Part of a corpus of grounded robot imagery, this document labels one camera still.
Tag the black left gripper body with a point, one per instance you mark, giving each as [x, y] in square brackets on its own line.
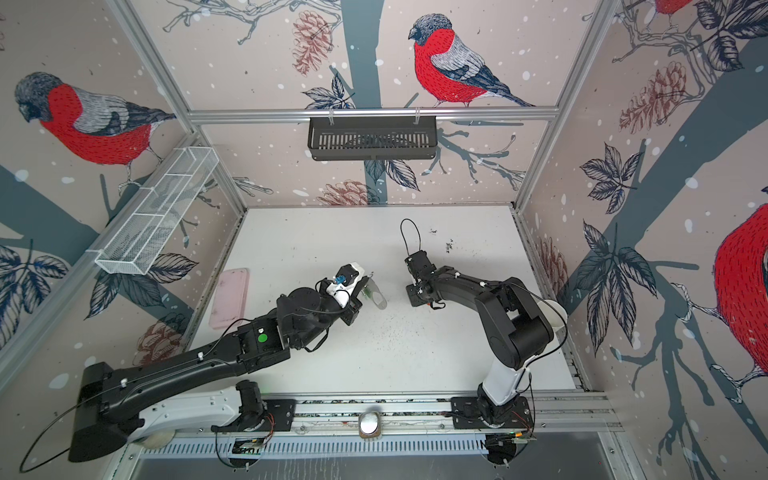
[352, 310]

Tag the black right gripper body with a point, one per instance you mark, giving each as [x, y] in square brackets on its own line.
[416, 291]

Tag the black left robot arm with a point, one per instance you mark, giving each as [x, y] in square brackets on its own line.
[110, 401]

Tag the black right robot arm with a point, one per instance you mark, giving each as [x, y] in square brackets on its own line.
[517, 323]

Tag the silver push button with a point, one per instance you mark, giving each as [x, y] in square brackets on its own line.
[370, 424]

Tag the white mug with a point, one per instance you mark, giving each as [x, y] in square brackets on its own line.
[554, 313]

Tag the black hanging basket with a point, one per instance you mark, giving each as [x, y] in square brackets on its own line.
[373, 138]

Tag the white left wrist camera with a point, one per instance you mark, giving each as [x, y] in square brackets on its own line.
[347, 283]

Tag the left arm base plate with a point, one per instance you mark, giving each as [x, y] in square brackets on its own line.
[274, 415]

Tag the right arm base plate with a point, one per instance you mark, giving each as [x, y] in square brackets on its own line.
[469, 413]

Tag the white wire mesh basket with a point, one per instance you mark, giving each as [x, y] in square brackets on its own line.
[140, 239]

